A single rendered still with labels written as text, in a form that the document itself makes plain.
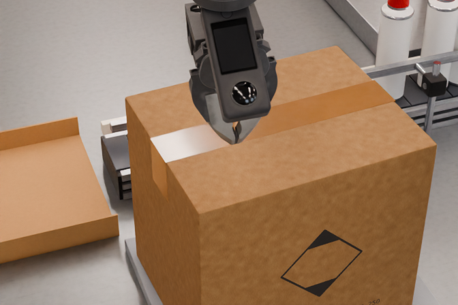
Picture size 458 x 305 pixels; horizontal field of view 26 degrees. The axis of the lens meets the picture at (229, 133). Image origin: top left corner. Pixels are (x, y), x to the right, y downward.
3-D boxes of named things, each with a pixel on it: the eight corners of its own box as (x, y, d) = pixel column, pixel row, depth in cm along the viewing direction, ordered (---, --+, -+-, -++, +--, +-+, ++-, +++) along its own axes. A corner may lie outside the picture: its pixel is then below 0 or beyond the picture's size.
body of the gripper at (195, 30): (255, 36, 108) (252, -57, 99) (272, 88, 102) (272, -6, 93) (185, 47, 107) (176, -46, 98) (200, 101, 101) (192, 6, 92)
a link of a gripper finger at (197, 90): (234, 107, 106) (231, 45, 100) (237, 118, 105) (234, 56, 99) (191, 114, 106) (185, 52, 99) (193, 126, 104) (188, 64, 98)
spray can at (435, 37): (437, 74, 170) (454, -34, 157) (453, 90, 166) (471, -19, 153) (410, 79, 168) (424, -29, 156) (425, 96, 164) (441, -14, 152)
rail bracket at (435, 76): (415, 126, 166) (426, 41, 156) (437, 151, 161) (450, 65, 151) (398, 130, 165) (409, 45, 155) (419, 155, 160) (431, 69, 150)
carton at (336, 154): (326, 198, 148) (337, 43, 132) (413, 306, 131) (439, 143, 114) (135, 255, 138) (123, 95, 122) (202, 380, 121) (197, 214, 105)
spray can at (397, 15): (394, 82, 168) (407, -27, 155) (409, 99, 164) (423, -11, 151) (366, 88, 166) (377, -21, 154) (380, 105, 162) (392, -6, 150)
